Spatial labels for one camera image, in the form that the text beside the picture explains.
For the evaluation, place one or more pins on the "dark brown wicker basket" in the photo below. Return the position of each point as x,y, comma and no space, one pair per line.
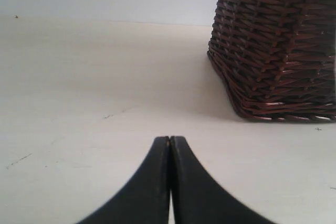
276,58

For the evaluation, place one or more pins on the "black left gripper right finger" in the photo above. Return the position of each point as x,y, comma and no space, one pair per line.
197,197

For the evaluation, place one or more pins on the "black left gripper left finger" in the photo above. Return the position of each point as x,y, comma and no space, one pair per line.
145,198

